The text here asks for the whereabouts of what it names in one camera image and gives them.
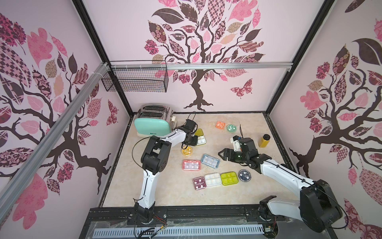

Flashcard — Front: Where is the olive lid pillbox back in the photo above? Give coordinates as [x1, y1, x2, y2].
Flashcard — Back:
[195, 128, 207, 146]

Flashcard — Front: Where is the dark round pillbox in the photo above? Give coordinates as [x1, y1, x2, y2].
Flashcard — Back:
[238, 169, 251, 182]

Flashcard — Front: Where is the yellow round pillbox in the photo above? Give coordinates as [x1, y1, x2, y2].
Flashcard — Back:
[182, 146, 193, 156]

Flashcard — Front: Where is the green lid white pillbox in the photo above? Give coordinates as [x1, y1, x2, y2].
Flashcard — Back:
[220, 172, 238, 186]

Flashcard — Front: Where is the blue rectangular pillbox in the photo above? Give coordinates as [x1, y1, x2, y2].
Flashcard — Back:
[201, 154, 220, 169]

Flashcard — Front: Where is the red rectangular pillbox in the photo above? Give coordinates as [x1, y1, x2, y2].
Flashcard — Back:
[182, 159, 202, 171]

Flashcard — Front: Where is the magenta small pillbox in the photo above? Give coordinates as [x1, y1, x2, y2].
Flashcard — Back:
[193, 176, 207, 191]

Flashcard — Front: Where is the clear white pillbox front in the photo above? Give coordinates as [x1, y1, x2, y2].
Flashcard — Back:
[204, 173, 222, 188]

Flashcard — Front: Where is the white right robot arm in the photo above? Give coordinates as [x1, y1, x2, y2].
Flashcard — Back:
[218, 136, 344, 233]

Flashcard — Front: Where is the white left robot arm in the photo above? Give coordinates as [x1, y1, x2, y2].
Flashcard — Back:
[134, 119, 198, 221]

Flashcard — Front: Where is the yellow bottle black cap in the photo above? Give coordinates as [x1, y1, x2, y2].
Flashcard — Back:
[258, 134, 271, 148]

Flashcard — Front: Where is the green round pillbox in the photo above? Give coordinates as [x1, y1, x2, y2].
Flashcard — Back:
[226, 118, 240, 133]

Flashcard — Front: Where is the mint green toaster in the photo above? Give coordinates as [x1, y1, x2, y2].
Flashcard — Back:
[134, 104, 177, 137]

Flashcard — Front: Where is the black wire basket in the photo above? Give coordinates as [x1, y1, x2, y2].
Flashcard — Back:
[102, 60, 169, 93]

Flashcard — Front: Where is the aluminium rail back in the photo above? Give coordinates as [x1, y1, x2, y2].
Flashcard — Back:
[167, 62, 293, 70]

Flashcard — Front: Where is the aluminium rail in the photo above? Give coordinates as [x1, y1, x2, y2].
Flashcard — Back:
[167, 62, 293, 70]
[1, 63, 109, 221]

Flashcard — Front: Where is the white slotted cable duct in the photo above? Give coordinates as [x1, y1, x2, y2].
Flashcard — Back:
[91, 225, 265, 239]

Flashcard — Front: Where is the aluminium rail left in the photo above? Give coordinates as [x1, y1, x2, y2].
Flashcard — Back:
[1, 63, 109, 221]

